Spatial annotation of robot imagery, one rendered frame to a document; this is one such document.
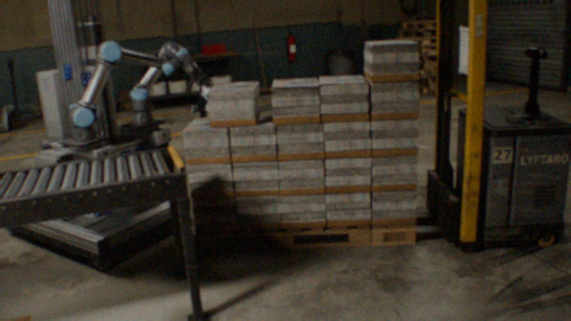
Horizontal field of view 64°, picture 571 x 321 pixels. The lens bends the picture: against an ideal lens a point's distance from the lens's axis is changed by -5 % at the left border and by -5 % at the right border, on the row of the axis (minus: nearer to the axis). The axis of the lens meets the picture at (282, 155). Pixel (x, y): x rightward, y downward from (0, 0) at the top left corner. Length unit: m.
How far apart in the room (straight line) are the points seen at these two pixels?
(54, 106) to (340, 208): 2.05
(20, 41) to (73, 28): 6.31
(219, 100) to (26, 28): 6.96
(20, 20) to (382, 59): 7.65
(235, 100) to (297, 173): 0.59
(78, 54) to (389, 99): 1.98
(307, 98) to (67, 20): 1.61
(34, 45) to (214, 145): 6.91
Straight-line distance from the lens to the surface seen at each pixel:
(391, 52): 2.92
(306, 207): 3.09
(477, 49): 2.84
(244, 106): 2.95
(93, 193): 2.26
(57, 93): 3.54
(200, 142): 3.03
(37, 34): 9.58
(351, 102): 2.93
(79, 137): 3.15
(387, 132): 2.99
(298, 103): 2.92
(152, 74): 3.58
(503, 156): 3.05
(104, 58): 2.99
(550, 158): 3.18
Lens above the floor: 1.46
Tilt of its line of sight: 16 degrees down
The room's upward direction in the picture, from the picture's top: 3 degrees counter-clockwise
